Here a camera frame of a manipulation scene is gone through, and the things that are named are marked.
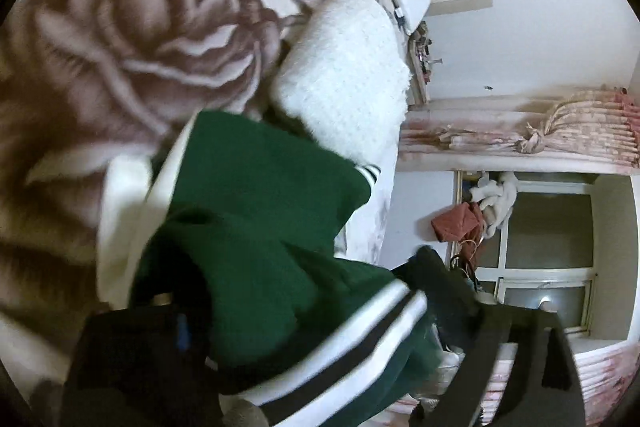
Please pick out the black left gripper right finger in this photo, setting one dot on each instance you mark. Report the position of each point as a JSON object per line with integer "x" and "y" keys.
{"x": 542, "y": 387}

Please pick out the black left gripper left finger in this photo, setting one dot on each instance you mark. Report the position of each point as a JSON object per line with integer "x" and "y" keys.
{"x": 144, "y": 366}

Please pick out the green white varsity jacket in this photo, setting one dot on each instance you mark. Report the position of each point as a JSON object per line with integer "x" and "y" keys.
{"x": 238, "y": 229}

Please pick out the pink cloth on window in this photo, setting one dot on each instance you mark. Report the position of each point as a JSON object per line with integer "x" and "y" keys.
{"x": 464, "y": 221}

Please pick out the white plush toy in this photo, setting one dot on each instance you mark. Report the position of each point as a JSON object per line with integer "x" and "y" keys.
{"x": 496, "y": 199}

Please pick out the pink floral curtain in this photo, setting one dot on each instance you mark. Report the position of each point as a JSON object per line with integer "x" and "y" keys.
{"x": 591, "y": 131}

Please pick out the white knitted sweater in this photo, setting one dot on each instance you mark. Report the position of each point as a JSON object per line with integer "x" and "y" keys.
{"x": 345, "y": 82}

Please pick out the floral fleece blanket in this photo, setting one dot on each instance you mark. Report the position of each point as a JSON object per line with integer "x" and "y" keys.
{"x": 85, "y": 81}

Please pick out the window frame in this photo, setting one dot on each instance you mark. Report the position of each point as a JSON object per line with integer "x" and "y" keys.
{"x": 571, "y": 245}

